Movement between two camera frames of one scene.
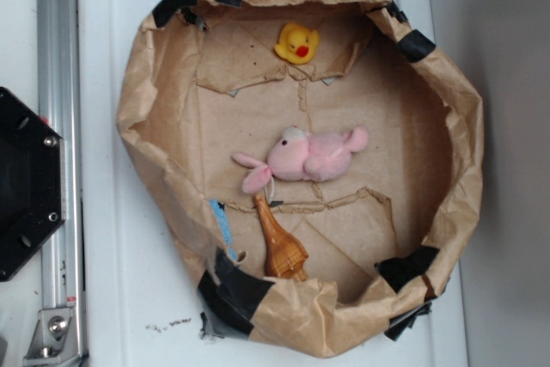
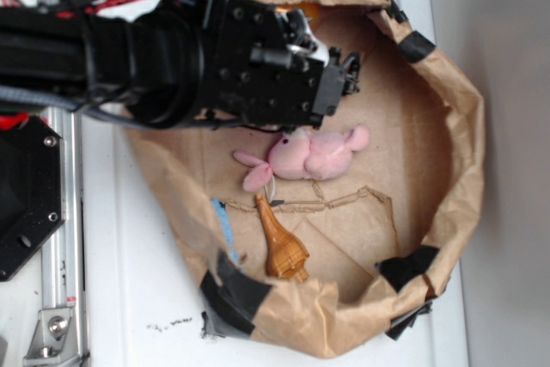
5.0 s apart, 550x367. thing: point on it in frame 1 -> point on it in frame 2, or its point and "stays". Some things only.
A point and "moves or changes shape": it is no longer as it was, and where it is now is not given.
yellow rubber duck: x=296 y=45 moves or changes shape
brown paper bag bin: x=312 y=167 stays
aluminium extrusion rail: x=58 y=105 stays
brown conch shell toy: x=284 y=255 stays
